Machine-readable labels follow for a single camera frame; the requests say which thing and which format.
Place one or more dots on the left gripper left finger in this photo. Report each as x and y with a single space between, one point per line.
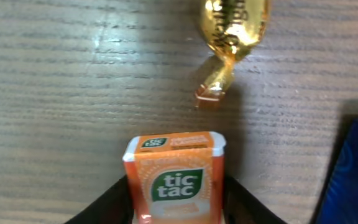
110 205

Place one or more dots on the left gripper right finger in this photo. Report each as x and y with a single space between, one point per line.
244 208

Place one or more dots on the orange candy box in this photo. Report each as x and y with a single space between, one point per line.
172 174

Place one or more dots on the blue candy pack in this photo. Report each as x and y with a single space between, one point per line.
353 180

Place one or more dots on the gold wrapped candy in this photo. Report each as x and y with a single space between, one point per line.
235 28

